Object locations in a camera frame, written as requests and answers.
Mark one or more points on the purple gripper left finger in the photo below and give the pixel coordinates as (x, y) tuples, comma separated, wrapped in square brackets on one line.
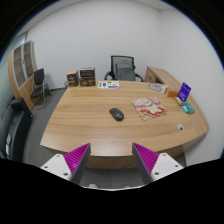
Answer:
[(71, 165)]

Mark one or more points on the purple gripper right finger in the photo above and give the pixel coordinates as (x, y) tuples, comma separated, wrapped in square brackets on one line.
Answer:
[(153, 166)]

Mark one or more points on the black computer mouse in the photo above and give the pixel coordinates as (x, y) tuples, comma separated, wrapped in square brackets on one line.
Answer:
[(116, 114)]

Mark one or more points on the wooden office desk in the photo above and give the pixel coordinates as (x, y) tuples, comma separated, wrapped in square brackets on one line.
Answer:
[(107, 121)]

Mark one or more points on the teal card pack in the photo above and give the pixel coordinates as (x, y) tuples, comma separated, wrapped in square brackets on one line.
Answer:
[(187, 107)]

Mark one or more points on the black leather sofa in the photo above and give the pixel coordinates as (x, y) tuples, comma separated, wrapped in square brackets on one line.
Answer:
[(14, 129)]

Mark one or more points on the small wooden box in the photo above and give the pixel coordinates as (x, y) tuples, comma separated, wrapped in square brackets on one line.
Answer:
[(170, 92)]

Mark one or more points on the round patterned coaster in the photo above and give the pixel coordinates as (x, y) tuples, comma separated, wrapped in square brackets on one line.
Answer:
[(156, 87)]

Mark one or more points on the purple sign stand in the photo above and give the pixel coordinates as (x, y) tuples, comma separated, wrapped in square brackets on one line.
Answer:
[(184, 92)]

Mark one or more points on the white green leaflet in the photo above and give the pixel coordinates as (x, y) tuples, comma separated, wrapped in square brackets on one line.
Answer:
[(108, 84)]

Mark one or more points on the brown cardboard box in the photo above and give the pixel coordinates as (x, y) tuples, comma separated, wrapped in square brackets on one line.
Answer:
[(72, 78)]

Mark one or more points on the dark stacked boxes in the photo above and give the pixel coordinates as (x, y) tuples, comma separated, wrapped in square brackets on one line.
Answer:
[(87, 77)]

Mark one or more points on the black visitor chair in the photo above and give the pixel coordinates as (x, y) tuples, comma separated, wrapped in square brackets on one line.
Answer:
[(38, 88)]

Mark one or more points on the black mesh office chair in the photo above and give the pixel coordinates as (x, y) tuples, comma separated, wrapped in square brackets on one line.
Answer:
[(122, 68)]

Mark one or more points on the wooden bookshelf cabinet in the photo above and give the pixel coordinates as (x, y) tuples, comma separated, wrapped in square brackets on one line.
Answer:
[(21, 68)]

